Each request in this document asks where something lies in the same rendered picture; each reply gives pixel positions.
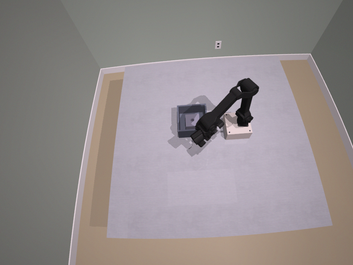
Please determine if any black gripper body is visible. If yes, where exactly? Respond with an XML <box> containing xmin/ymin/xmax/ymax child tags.
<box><xmin>198</xmin><ymin>119</ymin><xmax>224</xmax><ymax>147</ymax></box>

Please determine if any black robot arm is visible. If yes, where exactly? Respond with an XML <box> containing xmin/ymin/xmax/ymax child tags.
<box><xmin>190</xmin><ymin>78</ymin><xmax>259</xmax><ymax>145</ymax></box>

